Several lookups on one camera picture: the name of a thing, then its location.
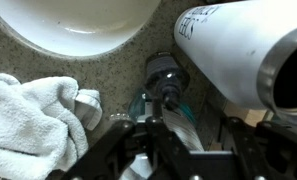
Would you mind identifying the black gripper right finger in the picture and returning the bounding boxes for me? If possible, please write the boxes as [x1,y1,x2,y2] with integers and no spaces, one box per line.
[221,117,297,180]

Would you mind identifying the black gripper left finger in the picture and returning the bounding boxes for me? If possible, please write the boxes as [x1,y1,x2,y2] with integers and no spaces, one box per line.
[59,99,191,180]

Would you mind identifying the black pump bottle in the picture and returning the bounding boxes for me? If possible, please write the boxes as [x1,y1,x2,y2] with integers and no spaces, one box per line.
[143,51,191,112]

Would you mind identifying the white EECS water bottle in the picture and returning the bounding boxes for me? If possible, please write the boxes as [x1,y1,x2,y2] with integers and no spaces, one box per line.
[173,0,297,126]

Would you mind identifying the clear dental retainer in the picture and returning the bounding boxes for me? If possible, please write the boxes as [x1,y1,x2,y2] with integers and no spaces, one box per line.
[109,112,131,122]

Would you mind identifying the white terry towel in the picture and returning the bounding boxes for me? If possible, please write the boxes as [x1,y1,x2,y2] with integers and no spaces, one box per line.
[0,72,104,180]

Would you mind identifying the white oval sink basin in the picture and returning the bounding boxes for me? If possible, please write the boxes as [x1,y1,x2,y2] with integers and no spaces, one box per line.
[0,0,162,58]

